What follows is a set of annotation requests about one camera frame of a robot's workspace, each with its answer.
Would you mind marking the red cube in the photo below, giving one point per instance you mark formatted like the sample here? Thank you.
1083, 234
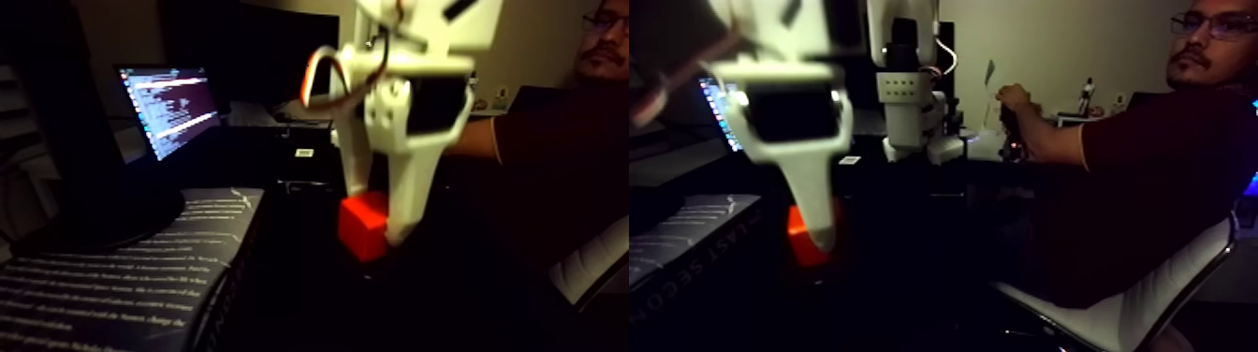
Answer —
359, 231

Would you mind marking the dark leader arm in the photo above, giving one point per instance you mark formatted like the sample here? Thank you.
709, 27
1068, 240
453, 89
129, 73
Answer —
1012, 147

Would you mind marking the person's hand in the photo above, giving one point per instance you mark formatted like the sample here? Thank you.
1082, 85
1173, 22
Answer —
1015, 100

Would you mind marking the small white label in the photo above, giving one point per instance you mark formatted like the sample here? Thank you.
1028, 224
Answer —
305, 152

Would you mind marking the black box white lettering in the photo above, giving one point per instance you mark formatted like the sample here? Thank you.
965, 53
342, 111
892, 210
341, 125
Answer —
305, 185

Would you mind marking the black flat monitor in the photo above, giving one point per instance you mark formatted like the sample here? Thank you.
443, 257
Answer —
255, 49

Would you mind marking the open laptop lit screen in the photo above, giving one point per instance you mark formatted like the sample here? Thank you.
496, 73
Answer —
167, 103

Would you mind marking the grey book white text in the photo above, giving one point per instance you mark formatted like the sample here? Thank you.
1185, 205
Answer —
118, 285

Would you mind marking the small figurine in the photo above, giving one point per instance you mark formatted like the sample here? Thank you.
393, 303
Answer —
1087, 98

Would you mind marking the white shelf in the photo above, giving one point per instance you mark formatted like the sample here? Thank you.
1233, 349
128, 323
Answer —
1101, 120

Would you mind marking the white office chair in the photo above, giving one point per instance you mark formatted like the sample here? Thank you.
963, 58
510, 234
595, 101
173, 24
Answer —
1111, 329

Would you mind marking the person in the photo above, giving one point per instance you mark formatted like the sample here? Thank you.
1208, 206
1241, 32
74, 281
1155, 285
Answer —
1160, 177

